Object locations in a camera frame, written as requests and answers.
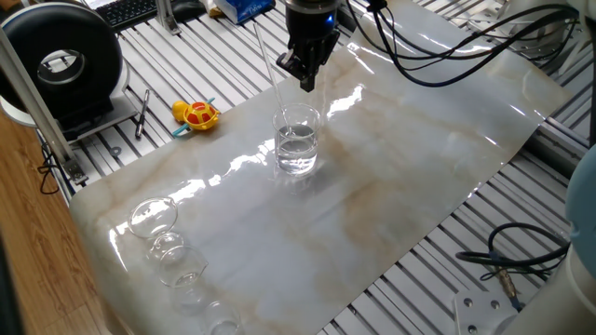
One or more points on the glossy marble pattern mat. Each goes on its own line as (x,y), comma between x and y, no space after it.
(396,163)

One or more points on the large empty glass beaker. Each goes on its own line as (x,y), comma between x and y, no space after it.
(153,218)

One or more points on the silver metal mount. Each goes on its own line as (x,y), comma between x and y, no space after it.
(540,28)

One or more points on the clear glass stirring rod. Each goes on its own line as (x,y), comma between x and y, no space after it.
(272,74)

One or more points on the small empty glass beaker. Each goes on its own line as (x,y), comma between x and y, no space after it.
(222,323)

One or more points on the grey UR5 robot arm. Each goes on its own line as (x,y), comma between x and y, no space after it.
(584,209)

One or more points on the small metal washer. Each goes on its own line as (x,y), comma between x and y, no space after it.
(112,151)

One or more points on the black computer mouse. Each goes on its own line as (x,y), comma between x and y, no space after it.
(188,9)

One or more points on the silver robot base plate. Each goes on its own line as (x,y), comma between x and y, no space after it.
(479,314)

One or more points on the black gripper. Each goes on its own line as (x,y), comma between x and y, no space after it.
(309,25)

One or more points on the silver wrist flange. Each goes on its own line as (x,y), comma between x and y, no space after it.
(312,3)

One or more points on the yellow orange turtle toy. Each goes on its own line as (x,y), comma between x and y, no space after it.
(200,116)

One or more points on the aluminium frame strut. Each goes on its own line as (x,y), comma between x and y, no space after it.
(166,16)
(32,102)

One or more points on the black pen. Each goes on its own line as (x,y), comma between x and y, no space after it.
(142,115)

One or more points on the medium empty glass beaker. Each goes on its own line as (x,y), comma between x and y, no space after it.
(181,267)

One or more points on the blue tissue pack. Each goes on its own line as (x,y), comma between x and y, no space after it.
(244,9)

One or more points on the glass beaker with water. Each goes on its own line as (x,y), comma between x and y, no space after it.
(298,153)

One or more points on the black computer keyboard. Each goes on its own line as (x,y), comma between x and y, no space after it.
(125,11)

